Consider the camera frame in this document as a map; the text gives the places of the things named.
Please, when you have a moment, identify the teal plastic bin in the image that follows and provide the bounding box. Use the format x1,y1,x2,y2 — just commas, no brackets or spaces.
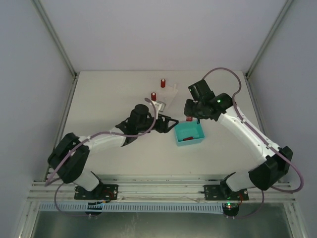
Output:
174,121,205,146

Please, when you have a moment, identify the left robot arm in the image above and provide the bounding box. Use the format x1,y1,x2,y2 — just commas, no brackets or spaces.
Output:
48,104,179,192

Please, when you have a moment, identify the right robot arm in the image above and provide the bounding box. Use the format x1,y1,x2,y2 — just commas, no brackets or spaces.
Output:
184,79,293,192

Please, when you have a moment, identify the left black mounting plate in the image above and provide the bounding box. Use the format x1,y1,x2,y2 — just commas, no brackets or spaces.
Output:
74,183,118,201

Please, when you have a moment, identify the black mounting plate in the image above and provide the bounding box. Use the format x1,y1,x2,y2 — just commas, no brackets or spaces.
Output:
74,183,118,201
201,184,249,201

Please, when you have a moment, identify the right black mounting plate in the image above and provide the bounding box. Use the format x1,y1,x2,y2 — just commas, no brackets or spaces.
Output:
201,184,249,201

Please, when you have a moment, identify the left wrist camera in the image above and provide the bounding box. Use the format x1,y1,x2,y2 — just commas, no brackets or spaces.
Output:
152,101,166,113

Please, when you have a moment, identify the white peg base plate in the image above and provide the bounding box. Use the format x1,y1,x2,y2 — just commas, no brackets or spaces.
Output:
155,84,178,110

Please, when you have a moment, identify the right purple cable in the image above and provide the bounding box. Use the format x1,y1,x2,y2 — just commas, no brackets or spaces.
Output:
202,67,305,220

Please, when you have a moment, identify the slotted cable duct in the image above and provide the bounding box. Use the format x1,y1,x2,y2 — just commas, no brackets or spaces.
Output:
39,202,223,215

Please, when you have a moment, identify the left aluminium corner post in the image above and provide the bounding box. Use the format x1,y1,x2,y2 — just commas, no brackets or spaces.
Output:
31,0,77,79

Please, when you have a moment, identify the aluminium corner post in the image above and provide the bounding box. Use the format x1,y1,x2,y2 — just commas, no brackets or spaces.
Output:
31,0,77,79
245,0,294,80

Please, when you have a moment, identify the right aluminium corner post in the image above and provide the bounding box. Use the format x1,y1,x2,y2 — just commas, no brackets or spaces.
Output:
245,0,294,80

